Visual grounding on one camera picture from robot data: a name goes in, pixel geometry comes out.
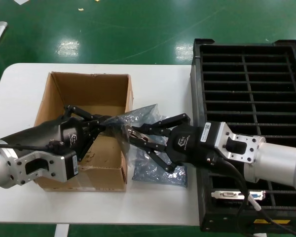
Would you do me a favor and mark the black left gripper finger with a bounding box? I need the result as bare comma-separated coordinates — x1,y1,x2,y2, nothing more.
63,105,112,126
76,124,106,162

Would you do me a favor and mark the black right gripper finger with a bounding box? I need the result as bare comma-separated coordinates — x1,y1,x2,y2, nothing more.
130,137,175,173
133,113,192,135

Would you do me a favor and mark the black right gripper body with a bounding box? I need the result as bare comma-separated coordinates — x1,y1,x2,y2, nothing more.
165,125,225,167

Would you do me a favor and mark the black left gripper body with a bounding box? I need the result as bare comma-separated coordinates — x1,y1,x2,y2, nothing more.
0,115,99,158

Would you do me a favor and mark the dark antistatic card bag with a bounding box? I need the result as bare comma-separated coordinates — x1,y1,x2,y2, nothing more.
105,103,172,173

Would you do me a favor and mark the brown cardboard box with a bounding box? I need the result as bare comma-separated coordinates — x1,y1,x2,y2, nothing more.
33,71,134,193

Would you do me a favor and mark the black slotted container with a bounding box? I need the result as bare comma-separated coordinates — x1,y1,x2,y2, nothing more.
190,38,296,234

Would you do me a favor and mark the white table leg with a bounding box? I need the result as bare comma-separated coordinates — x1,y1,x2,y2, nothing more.
54,224,69,237

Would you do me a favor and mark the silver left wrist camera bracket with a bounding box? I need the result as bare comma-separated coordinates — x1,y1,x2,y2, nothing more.
11,150,79,186

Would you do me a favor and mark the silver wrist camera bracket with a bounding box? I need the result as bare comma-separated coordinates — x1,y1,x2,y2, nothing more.
11,150,79,186
201,121,260,165

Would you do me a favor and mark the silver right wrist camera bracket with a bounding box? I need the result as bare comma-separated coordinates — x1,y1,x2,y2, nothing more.
201,121,260,165

